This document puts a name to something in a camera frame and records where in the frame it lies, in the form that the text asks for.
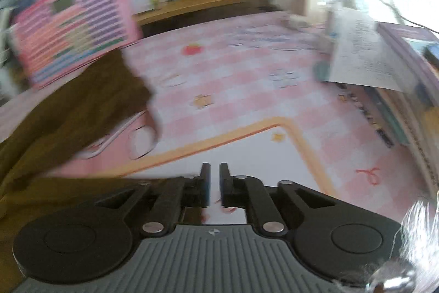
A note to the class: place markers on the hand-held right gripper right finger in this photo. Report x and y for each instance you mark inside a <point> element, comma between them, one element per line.
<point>224,191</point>

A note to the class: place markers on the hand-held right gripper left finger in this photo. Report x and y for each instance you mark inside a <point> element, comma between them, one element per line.
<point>206,191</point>

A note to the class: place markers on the olive brown garment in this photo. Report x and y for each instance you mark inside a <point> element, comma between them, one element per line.
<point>79,114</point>

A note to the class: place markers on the pink checkered desk mat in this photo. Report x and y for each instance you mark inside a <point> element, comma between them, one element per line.
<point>247,87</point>

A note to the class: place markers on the wooden shelf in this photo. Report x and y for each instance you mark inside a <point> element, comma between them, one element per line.
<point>205,1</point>

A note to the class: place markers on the white paper sheet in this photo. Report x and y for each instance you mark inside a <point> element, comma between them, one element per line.
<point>360,52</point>

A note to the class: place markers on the white furry trim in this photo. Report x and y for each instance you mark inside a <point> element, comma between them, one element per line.
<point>423,238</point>

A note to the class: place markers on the pink striped board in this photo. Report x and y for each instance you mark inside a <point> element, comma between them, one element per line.
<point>75,25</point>

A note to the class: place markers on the stack of books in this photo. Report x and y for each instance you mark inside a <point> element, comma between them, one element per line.
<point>415,80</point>

